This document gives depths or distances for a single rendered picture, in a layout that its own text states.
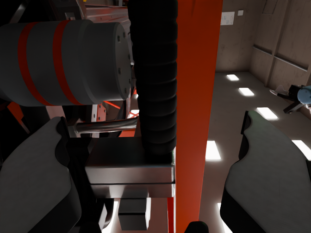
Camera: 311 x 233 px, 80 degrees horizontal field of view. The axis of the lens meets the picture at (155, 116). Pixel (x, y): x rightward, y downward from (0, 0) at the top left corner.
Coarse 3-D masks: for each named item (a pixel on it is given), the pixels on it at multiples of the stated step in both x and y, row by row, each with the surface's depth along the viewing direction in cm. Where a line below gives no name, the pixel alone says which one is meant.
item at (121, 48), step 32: (0, 32) 27; (32, 32) 27; (64, 32) 26; (96, 32) 27; (0, 64) 26; (32, 64) 26; (64, 64) 26; (96, 64) 26; (128, 64) 36; (0, 96) 31; (32, 96) 29; (64, 96) 29; (96, 96) 30
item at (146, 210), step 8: (136, 128) 33; (120, 200) 20; (128, 200) 20; (136, 200) 20; (144, 200) 20; (120, 208) 19; (128, 208) 19; (136, 208) 19; (144, 208) 19; (120, 216) 19; (128, 216) 19; (136, 216) 19; (144, 216) 19; (120, 224) 20; (128, 224) 20; (136, 224) 20; (144, 224) 20
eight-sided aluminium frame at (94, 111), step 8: (56, 0) 47; (64, 0) 47; (72, 0) 47; (80, 0) 48; (56, 8) 49; (64, 8) 49; (72, 8) 49; (80, 8) 49; (64, 16) 50; (72, 16) 50; (80, 16) 49; (96, 104) 59; (72, 112) 55; (80, 112) 57; (88, 112) 55; (96, 112) 58; (80, 120) 56; (88, 120) 54; (88, 136) 53
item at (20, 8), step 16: (0, 0) 46; (16, 0) 43; (32, 0) 46; (0, 16) 49; (16, 16) 41; (32, 16) 49; (48, 16) 49; (16, 112) 40; (64, 112) 56; (0, 128) 55; (16, 128) 42; (0, 144) 52; (16, 144) 51; (0, 160) 36
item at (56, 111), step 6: (24, 108) 35; (30, 108) 34; (36, 108) 34; (42, 108) 34; (48, 108) 35; (54, 108) 37; (60, 108) 39; (24, 114) 35; (30, 114) 35; (36, 114) 35; (42, 114) 35; (48, 114) 35; (54, 114) 37; (60, 114) 39; (30, 120) 36; (36, 120) 36; (42, 120) 36; (48, 120) 36; (66, 120) 41; (30, 126) 37; (36, 126) 36
